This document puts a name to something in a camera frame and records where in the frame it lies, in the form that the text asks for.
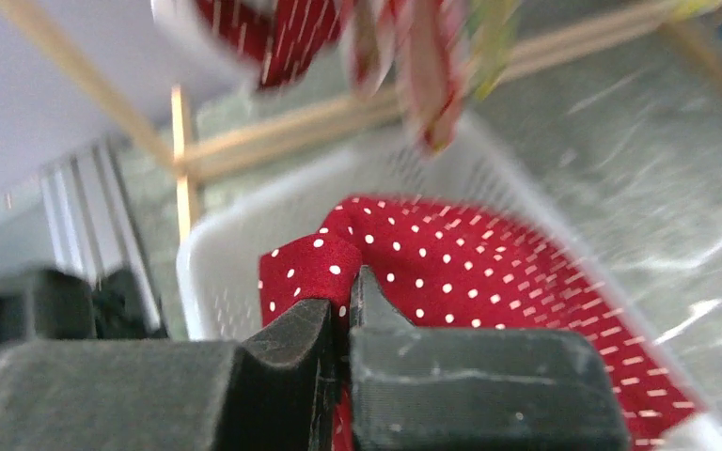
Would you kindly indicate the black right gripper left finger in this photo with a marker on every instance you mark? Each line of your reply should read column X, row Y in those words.
column 273, row 391

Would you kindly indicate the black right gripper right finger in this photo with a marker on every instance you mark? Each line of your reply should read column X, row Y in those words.
column 420, row 388

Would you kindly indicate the white red flower skirt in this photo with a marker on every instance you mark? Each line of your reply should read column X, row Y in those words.
column 424, row 43

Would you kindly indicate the yellow lemon print skirt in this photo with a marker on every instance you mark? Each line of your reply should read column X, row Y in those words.
column 492, row 43

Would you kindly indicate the white plastic basket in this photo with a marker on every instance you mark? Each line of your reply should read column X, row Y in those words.
column 218, row 263

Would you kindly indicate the wooden clothes rack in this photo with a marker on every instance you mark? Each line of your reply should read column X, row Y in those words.
column 194, row 162

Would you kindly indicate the aluminium frame rail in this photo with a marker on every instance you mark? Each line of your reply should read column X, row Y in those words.
column 91, row 229

